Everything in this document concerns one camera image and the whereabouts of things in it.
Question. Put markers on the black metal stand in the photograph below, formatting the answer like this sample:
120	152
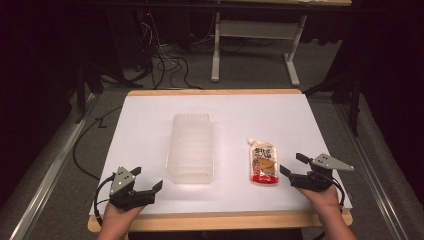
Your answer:
354	100
81	90

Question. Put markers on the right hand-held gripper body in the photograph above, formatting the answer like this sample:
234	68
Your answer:
313	181

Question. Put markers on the white table mat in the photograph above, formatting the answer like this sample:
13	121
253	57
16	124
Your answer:
233	116

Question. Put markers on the translucent plastic container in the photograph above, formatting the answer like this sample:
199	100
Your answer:
191	148

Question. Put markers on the person's right hand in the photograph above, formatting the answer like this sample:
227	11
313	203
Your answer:
321	200

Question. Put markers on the metal floor rail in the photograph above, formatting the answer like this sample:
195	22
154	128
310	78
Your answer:
50	170
370	166

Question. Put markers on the white table frame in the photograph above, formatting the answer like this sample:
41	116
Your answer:
255	30

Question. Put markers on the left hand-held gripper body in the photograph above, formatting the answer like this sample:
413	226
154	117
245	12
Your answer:
124	196

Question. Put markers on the person's left hand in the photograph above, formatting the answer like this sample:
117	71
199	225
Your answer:
116	216

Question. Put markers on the red and white spout pouch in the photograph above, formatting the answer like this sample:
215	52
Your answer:
263	163

